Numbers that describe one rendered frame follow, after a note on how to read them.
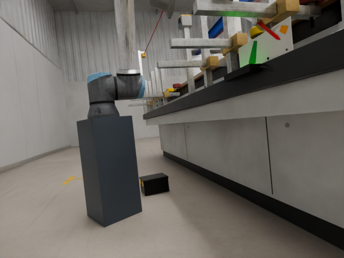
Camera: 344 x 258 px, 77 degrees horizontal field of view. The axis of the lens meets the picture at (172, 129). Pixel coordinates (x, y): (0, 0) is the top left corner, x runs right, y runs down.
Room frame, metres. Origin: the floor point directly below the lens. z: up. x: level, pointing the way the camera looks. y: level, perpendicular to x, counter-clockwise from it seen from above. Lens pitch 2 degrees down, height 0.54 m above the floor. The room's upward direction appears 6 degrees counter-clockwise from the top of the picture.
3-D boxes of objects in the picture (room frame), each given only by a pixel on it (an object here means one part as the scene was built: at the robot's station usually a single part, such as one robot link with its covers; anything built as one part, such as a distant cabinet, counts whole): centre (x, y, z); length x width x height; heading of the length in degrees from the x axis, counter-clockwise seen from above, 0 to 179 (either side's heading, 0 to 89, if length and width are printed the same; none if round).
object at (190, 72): (1.46, -0.16, 0.93); 0.05 x 0.05 x 0.45; 16
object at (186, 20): (1.46, -0.16, 1.18); 0.07 x 0.07 x 0.08; 16
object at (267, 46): (0.75, -0.33, 0.75); 0.26 x 0.01 x 0.10; 16
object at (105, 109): (1.33, 0.41, 0.65); 0.19 x 0.19 x 0.10
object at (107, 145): (1.33, 0.41, 0.30); 0.25 x 0.25 x 0.60; 42
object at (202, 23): (1.21, -0.23, 0.89); 0.04 x 0.04 x 0.48; 16
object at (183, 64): (1.15, -0.17, 0.83); 0.44 x 0.03 x 0.04; 106
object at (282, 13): (0.70, -0.37, 0.85); 0.14 x 0.06 x 0.05; 16
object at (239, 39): (0.94, -0.30, 0.84); 0.14 x 0.06 x 0.05; 16
